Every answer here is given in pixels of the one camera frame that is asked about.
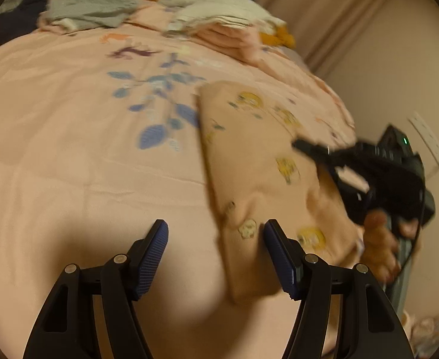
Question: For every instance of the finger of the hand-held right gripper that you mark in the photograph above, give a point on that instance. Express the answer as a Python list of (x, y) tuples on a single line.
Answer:
[(309, 147), (348, 151)]

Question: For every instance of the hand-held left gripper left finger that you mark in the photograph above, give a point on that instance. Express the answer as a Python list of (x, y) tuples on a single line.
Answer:
[(150, 261)]

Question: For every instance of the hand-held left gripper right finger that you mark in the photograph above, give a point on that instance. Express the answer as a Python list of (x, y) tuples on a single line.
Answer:
[(283, 261)]

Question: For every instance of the peach duck print shirt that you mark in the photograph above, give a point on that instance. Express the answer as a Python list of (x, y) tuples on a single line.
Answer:
[(257, 172)]

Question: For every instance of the person's right forearm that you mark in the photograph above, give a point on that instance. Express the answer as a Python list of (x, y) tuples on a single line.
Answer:
[(406, 269)]

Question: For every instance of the person's right hand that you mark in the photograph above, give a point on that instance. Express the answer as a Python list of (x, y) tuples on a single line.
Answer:
[(380, 246)]

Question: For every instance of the folded pink garment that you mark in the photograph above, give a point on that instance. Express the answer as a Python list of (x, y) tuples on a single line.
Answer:
[(234, 42)]

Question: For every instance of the pink printed blanket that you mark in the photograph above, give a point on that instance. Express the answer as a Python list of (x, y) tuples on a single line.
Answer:
[(73, 157)]

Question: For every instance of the pink curtain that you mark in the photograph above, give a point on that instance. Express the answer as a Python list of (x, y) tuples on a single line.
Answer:
[(335, 18)]

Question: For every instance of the folded white garment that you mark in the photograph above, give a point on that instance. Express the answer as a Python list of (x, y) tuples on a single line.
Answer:
[(204, 22)]

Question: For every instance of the pale pink garment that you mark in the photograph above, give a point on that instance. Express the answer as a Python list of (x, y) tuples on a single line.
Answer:
[(60, 26)]

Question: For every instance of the grey-blue garment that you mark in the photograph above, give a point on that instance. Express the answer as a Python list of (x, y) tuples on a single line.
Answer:
[(92, 3)]

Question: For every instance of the navy garment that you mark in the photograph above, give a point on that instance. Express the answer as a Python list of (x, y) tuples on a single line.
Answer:
[(10, 22)]

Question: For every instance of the white wall socket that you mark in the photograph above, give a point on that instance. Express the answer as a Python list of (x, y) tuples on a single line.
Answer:
[(429, 138)]

